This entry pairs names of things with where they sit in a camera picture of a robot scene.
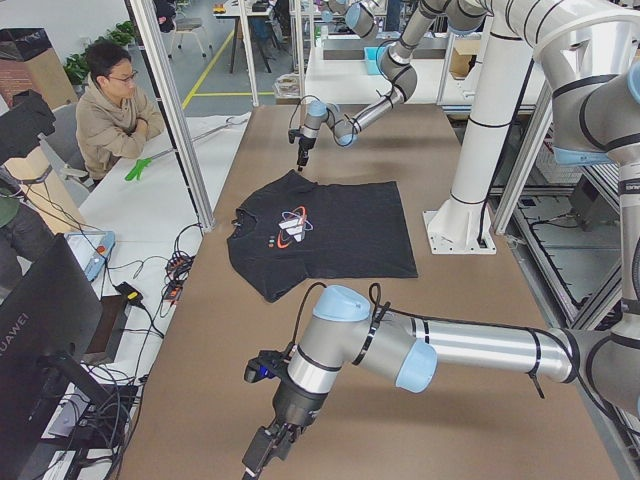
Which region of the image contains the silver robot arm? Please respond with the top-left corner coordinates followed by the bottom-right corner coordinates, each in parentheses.
top-left (288, 1), bottom-right (490, 171)
top-left (243, 1), bottom-right (639, 477)

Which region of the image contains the black power adapter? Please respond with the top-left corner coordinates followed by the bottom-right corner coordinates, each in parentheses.
top-left (115, 282), bottom-right (143, 304)

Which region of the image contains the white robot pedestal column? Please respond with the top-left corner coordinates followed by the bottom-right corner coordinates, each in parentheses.
top-left (424, 1), bottom-right (544, 255)

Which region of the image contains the cardboard box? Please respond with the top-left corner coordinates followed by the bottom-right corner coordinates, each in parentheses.
top-left (449, 38), bottom-right (481, 80)

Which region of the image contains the blue plastic bin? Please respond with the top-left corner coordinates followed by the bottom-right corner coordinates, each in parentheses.
top-left (363, 45), bottom-right (387, 78)

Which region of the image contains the aluminium frame post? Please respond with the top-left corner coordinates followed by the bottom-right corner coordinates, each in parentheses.
top-left (130, 0), bottom-right (216, 233)

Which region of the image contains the black t-shirt with logo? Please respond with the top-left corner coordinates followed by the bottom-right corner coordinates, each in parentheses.
top-left (227, 171), bottom-right (418, 303)

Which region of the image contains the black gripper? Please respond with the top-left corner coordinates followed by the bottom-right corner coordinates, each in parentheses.
top-left (267, 377), bottom-right (319, 462)
top-left (296, 134), bottom-right (314, 172)

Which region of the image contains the teach pendant tablet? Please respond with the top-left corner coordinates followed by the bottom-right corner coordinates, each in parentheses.
top-left (64, 231), bottom-right (115, 281)

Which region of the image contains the black Huawei monitor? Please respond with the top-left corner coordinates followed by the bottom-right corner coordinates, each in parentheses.
top-left (1, 234), bottom-right (108, 468)

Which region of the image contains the orange USB hub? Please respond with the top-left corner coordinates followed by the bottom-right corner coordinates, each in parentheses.
top-left (162, 253), bottom-right (194, 304)

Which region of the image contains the green grabber tool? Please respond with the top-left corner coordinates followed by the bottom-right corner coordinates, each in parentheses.
top-left (125, 158), bottom-right (152, 181)

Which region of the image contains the seated man in beige hoodie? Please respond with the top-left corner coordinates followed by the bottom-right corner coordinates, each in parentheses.
top-left (76, 40), bottom-right (165, 183)

